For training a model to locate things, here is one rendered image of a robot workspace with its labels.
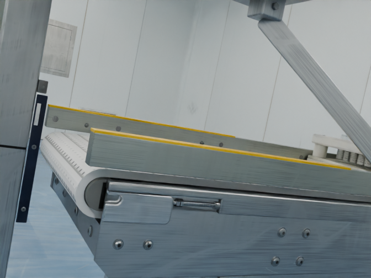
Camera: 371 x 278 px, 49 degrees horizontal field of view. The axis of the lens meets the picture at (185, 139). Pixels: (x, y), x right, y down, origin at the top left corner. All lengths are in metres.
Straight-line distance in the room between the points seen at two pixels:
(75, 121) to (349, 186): 0.41
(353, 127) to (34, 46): 0.45
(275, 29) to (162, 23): 5.88
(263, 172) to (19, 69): 0.38
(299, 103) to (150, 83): 2.44
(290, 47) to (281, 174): 0.15
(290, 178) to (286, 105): 4.41
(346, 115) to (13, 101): 0.46
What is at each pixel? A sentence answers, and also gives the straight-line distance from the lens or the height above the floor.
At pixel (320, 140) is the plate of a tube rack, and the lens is 0.87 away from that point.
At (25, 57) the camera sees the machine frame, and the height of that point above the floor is 0.92.
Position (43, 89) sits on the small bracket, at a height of 0.87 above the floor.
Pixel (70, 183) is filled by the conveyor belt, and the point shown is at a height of 0.79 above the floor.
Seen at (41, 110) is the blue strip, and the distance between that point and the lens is 0.65.
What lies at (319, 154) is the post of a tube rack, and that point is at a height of 0.85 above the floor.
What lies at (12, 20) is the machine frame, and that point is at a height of 0.96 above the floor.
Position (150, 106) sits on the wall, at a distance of 6.28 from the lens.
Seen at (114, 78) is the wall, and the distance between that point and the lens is 5.97.
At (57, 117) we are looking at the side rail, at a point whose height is 0.84.
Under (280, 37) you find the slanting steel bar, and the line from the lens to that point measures 0.48.
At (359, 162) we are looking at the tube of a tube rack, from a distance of 0.85.
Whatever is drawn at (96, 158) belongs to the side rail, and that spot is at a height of 0.83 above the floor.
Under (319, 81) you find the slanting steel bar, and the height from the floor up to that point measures 0.95.
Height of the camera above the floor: 0.89
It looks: 4 degrees down
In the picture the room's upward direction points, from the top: 11 degrees clockwise
